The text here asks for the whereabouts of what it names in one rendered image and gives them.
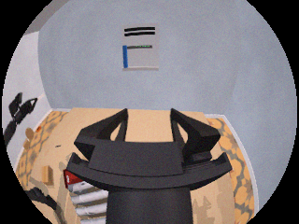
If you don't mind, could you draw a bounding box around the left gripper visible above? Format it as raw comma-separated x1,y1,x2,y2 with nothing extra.
21,98,37,118

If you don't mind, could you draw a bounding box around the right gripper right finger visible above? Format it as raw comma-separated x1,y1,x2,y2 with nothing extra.
170,108,221,163

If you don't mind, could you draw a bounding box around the brown cardboard box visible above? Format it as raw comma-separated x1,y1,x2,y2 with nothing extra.
42,166,53,185

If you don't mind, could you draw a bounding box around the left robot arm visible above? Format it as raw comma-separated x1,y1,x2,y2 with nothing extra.
3,92,57,211

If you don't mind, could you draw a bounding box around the red rectangular tray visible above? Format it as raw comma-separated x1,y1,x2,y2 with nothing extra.
63,169,83,189

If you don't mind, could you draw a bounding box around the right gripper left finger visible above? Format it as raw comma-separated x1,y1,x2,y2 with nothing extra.
78,108,129,141

